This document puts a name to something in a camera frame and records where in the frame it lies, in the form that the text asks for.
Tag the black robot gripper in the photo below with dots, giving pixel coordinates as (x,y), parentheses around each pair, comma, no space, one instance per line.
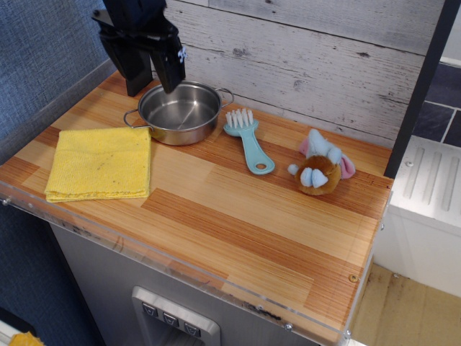
(142,23)

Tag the stainless steel pot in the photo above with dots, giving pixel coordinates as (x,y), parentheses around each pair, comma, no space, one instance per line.
(185,116)

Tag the yellow folded towel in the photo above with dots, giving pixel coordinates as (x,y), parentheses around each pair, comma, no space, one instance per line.
(100,164)

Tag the light blue dish brush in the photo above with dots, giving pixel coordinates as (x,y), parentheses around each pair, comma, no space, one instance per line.
(241,123)

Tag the clear acrylic table edge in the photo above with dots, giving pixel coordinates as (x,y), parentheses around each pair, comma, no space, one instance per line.
(327,239)

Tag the brown and blue plush toy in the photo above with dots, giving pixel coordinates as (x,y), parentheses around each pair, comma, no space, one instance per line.
(324,166)

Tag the grey toy fridge cabinet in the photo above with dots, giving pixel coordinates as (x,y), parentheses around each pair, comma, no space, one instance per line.
(253,299)

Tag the silver dispenser button panel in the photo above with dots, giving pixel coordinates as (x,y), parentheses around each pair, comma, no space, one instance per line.
(164,322)

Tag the yellow object bottom left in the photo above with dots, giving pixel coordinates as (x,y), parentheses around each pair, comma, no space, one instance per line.
(25,339)

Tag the white ribbed drainboard unit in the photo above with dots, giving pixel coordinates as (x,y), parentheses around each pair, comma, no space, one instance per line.
(420,237)

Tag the black vertical post left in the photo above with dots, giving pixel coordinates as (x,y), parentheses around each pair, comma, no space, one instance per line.
(136,84)

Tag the black vertical post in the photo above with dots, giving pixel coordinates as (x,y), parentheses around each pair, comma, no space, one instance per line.
(136,84)
(428,69)

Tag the black vertical post right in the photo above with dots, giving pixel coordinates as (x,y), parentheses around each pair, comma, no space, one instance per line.
(428,69)

